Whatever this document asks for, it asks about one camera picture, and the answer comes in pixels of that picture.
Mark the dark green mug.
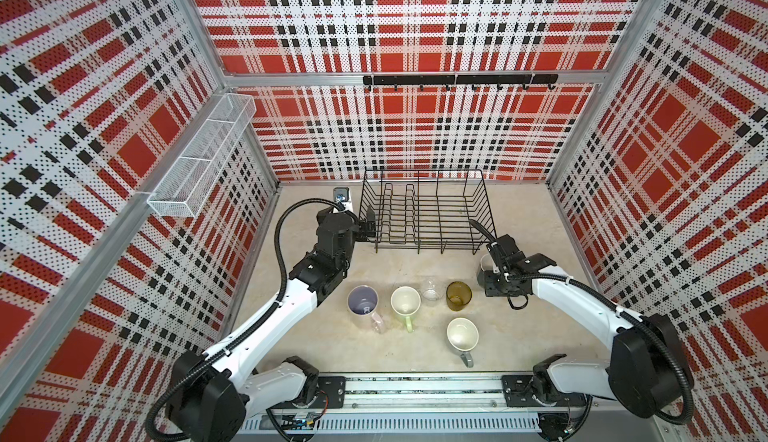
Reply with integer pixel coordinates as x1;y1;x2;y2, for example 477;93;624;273
476;253;499;288

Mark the black wire dish rack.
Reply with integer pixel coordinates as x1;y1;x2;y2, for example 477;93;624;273
358;169;496;253

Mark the purple iridescent mug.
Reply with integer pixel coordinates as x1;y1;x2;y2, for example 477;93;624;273
347;285;385;334

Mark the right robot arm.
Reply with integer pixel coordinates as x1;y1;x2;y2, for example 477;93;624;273
469;220;695;425

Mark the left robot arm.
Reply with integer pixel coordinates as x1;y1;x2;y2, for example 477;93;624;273
144;187;372;441

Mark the amber glass cup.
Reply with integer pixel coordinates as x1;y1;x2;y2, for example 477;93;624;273
446;281;473;311

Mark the clear glass cup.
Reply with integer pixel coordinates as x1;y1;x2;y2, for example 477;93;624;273
420;277;445;305

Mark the light green mug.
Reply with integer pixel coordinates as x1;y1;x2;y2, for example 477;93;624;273
390;286;421;333

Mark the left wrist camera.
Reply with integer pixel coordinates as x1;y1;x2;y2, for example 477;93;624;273
333;187;354;212

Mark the white grey-handled mug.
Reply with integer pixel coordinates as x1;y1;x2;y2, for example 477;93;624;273
446;317;480;368

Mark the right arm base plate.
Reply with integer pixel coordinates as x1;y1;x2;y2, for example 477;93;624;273
501;374;587;408

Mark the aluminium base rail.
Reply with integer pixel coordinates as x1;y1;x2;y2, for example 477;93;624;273
237;372;642;441

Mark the black wall hook rail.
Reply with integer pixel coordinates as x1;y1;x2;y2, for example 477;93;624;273
362;73;559;88

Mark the white wire wall basket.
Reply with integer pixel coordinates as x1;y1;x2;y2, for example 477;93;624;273
148;93;255;218

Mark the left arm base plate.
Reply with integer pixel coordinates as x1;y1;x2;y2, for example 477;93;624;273
272;374;347;409

